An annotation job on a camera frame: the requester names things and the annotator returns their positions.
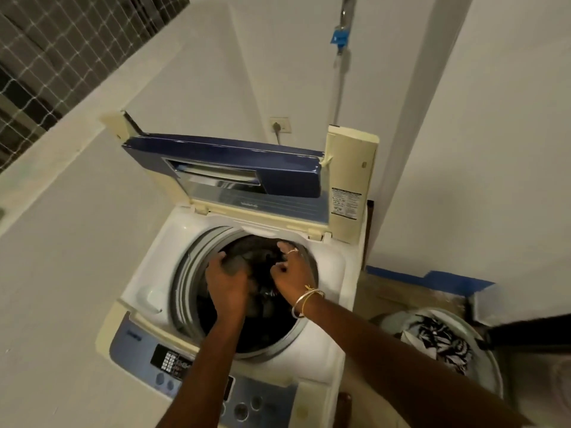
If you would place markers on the person's right hand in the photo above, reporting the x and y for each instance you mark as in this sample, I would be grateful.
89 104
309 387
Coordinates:
296 276

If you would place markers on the person's left hand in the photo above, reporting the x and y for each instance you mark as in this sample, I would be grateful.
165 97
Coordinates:
229 294

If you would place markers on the dark grey clothes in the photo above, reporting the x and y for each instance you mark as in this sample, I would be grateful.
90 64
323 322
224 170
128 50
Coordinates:
258 258

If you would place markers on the blue cream washing machine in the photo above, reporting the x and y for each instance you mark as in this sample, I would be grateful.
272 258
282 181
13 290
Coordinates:
147 280

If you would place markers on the black white patterned clothes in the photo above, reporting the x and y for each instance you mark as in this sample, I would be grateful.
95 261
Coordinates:
437 343

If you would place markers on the person's right forearm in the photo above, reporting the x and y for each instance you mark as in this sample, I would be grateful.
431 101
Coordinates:
392 365

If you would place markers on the person's left forearm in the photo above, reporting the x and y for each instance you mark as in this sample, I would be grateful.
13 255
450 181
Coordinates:
209 374

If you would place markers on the white round laundry hamper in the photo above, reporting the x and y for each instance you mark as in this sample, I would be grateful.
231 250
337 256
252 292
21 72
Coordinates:
486 365

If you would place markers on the silver bangle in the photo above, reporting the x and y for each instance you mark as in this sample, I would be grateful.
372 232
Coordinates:
295 307

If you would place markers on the black framed glass door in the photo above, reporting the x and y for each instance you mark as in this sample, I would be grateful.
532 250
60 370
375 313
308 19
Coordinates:
535 334

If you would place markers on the white window safety net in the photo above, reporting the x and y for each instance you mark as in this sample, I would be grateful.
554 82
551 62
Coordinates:
67 48

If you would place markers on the white wall socket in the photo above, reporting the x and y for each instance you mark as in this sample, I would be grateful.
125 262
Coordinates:
285 124

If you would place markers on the metal wall tap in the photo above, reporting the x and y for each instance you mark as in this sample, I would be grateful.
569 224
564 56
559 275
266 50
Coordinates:
347 11

